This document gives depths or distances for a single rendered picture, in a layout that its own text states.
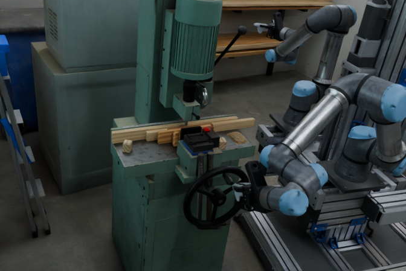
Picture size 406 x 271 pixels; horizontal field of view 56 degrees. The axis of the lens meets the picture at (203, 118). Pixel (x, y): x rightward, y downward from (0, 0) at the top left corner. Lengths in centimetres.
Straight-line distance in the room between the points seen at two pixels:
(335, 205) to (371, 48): 72
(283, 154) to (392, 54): 81
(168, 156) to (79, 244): 108
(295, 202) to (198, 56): 67
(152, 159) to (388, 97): 88
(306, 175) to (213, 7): 68
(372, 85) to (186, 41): 67
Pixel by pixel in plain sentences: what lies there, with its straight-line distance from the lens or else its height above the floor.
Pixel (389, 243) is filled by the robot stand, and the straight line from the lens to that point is 261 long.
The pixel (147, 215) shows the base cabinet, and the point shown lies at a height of 63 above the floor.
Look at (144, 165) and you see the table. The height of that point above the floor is 89.
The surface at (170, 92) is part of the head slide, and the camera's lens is 170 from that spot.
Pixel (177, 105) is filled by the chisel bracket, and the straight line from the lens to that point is 167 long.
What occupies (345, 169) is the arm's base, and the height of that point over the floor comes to 86.
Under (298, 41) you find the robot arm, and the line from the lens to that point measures 214.
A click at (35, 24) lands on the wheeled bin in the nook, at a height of 94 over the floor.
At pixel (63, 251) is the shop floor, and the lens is 245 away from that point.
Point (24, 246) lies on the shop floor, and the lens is 252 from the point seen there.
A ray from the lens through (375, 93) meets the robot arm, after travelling 136.
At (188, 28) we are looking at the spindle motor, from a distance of 146.
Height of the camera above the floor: 176
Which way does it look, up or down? 27 degrees down
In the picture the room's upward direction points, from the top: 7 degrees clockwise
